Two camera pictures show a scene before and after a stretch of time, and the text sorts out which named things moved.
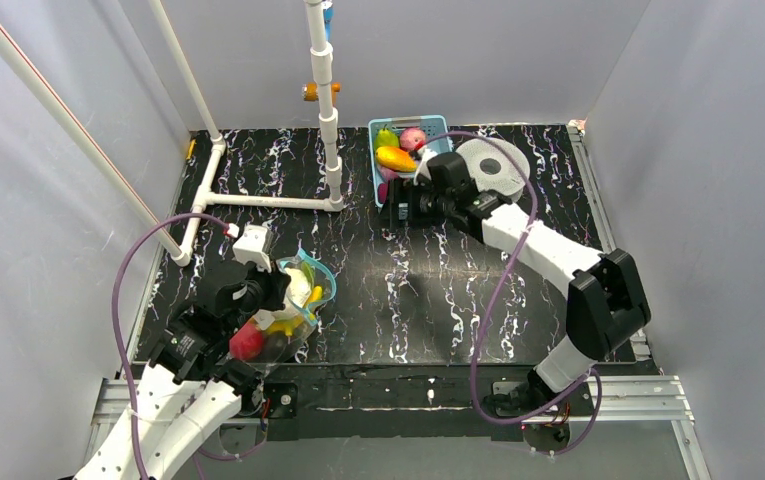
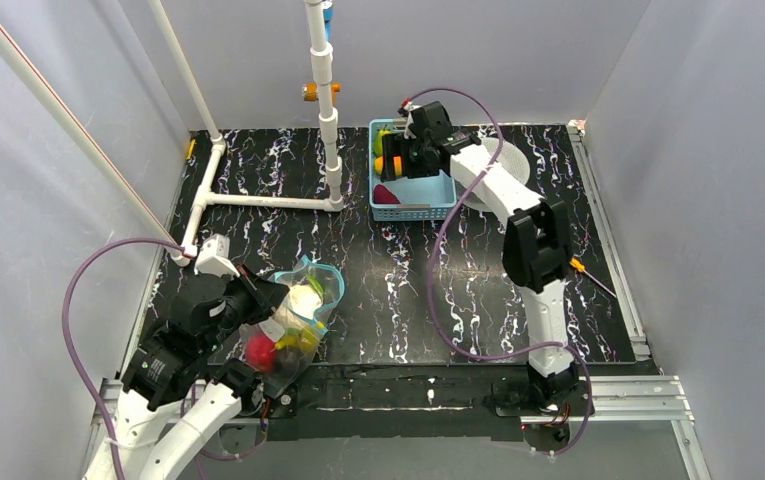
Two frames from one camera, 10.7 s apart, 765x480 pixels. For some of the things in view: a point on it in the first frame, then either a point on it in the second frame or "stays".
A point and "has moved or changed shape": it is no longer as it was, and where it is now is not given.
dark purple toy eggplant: x=386 y=175 → x=286 y=360
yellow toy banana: x=309 y=315 → x=307 y=340
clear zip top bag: x=269 y=336 has moved or changed shape
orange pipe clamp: x=310 y=91 stays
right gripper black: x=398 y=211 → x=397 y=156
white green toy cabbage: x=300 y=283 → x=305 y=298
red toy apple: x=247 y=342 has moved or changed shape
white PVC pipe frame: x=322 y=72 stays
